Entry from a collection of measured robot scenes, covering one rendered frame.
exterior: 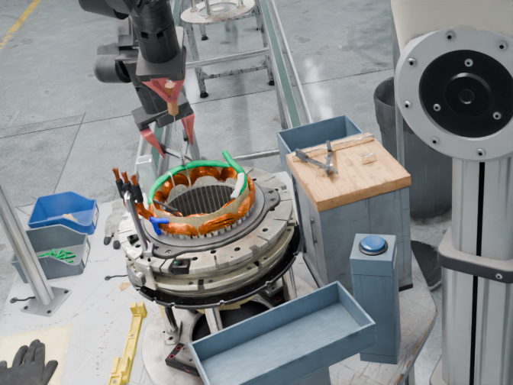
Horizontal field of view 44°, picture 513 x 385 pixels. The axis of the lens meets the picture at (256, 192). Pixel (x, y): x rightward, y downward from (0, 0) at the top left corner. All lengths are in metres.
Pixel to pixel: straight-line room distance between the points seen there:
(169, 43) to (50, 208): 1.05
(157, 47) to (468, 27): 0.46
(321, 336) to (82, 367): 0.60
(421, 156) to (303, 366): 1.89
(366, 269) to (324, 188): 0.20
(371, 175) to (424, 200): 1.62
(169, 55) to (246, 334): 0.43
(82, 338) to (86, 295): 0.14
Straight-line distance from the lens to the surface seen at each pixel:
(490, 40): 0.64
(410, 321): 1.33
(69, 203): 1.87
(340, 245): 1.25
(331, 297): 1.00
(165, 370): 1.29
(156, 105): 1.16
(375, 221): 1.25
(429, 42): 0.66
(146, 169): 1.17
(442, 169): 2.77
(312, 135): 1.46
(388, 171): 1.24
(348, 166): 1.26
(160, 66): 0.94
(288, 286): 1.23
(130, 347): 1.38
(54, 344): 1.48
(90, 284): 1.60
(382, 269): 1.09
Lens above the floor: 1.72
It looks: 32 degrees down
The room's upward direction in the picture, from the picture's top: 11 degrees counter-clockwise
